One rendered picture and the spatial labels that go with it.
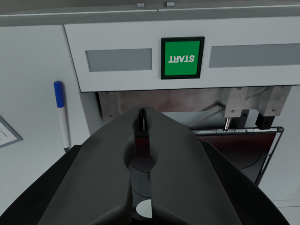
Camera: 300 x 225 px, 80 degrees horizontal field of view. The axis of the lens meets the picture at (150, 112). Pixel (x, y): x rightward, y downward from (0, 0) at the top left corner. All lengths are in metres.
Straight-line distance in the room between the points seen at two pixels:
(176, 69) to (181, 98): 0.13
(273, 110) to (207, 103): 0.12
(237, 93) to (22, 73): 0.35
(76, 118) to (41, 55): 0.10
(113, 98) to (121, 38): 0.13
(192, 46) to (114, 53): 0.11
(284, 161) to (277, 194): 0.17
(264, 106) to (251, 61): 0.15
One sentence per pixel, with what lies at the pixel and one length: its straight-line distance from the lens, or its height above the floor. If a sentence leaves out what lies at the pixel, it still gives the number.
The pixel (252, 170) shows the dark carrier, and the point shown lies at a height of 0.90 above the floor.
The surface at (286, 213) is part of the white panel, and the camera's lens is 0.87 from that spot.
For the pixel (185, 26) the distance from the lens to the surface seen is 0.26.
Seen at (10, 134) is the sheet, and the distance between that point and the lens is 0.39.
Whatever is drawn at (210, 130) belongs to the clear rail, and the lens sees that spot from 0.42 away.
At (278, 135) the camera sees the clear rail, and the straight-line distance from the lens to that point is 0.49.
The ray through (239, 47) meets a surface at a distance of 0.29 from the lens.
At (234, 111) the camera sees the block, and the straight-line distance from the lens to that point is 0.39.
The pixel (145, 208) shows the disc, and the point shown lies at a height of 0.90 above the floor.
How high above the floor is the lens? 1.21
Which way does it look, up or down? 58 degrees down
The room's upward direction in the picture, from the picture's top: 178 degrees clockwise
